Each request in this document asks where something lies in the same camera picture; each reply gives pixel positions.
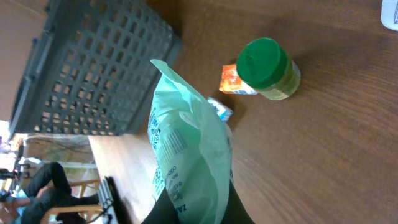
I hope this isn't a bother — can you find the seated person in black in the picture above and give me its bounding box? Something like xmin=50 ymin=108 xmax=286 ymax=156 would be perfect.
xmin=1 ymin=162 xmax=100 ymax=223

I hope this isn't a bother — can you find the teal Kleenex tissue pack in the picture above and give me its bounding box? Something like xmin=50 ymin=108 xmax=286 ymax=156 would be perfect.
xmin=207 ymin=97 xmax=233 ymax=122

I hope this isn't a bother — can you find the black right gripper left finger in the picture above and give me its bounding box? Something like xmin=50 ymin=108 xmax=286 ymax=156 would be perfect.
xmin=142 ymin=195 xmax=180 ymax=224

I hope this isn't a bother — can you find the grey plastic basket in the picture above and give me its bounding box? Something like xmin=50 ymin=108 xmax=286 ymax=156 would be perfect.
xmin=9 ymin=0 xmax=182 ymax=136

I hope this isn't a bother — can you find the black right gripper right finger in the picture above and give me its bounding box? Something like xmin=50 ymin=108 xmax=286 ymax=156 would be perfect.
xmin=221 ymin=182 xmax=254 ymax=224

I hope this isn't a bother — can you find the wooden chair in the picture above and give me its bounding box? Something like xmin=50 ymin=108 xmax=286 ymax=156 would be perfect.
xmin=39 ymin=179 xmax=103 ymax=224

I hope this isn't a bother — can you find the orange Kleenex tissue pack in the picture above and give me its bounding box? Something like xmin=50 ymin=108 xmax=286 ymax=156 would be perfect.
xmin=219 ymin=64 xmax=257 ymax=95

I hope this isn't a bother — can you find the green lid jar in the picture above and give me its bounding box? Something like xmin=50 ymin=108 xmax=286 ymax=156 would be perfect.
xmin=236 ymin=37 xmax=301 ymax=101

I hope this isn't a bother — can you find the white barcode scanner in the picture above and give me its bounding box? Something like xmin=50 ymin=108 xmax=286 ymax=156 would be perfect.
xmin=381 ymin=0 xmax=397 ymax=31

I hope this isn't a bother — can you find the teal snack pouch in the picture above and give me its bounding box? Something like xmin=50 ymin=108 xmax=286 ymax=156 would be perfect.
xmin=148 ymin=59 xmax=232 ymax=223

